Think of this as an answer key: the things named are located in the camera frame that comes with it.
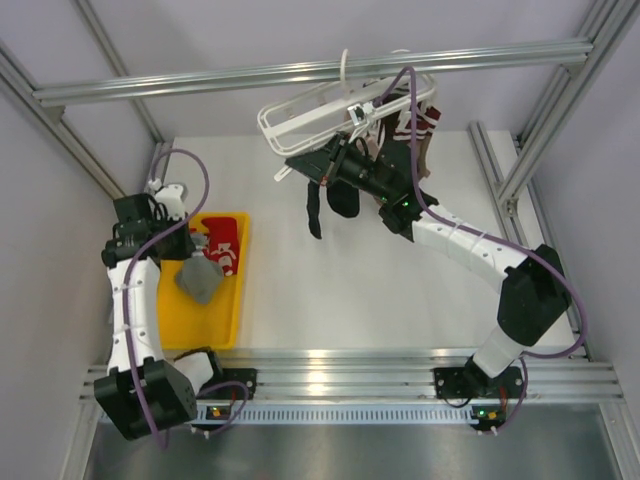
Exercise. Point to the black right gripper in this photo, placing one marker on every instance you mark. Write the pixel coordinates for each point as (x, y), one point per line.
(317, 163)

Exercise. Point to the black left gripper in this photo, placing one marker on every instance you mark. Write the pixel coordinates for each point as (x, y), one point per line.
(185, 248)

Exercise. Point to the grey sock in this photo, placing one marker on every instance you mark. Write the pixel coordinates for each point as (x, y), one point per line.
(199, 277)

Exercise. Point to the white plastic clip hanger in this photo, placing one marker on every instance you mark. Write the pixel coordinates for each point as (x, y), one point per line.
(310, 119)

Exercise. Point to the black sock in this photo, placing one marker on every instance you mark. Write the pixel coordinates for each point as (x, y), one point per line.
(313, 210)
(344, 199)

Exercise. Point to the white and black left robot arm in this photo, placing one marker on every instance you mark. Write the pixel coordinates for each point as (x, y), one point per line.
(142, 392)

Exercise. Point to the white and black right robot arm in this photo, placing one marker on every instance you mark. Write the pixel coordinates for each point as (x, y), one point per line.
(531, 296)

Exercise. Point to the red santa sock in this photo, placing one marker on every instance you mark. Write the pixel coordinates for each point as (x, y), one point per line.
(223, 243)

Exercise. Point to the pink sock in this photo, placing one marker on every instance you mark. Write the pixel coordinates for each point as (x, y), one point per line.
(372, 147)

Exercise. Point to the yellow plastic tray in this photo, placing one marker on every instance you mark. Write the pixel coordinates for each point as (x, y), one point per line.
(185, 324)

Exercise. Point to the maroon striped brown sock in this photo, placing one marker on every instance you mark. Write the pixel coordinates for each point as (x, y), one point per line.
(427, 119)

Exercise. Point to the aluminium top crossbar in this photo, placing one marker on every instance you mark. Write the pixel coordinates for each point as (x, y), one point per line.
(571, 51)

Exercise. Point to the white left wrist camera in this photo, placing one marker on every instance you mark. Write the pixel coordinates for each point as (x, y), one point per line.
(172, 196)

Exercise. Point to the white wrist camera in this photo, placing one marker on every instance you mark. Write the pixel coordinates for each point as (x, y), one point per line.
(172, 196)
(359, 112)

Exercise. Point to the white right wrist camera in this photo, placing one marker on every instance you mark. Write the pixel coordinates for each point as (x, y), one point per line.
(359, 112)

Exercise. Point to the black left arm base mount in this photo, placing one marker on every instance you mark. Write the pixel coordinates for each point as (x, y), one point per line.
(227, 385)

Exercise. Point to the aluminium left frame post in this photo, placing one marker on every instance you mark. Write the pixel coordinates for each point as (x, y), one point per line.
(127, 143)

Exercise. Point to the aluminium frame post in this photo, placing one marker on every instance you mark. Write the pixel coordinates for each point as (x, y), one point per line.
(622, 17)
(127, 143)

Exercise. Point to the slotted grey cable duct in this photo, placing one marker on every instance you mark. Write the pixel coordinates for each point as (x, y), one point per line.
(348, 414)

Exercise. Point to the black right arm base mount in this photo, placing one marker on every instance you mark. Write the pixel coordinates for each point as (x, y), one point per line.
(459, 384)

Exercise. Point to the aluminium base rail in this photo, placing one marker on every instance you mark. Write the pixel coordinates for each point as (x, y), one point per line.
(406, 375)

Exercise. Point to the aluminium right frame post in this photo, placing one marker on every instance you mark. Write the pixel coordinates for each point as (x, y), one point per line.
(622, 17)

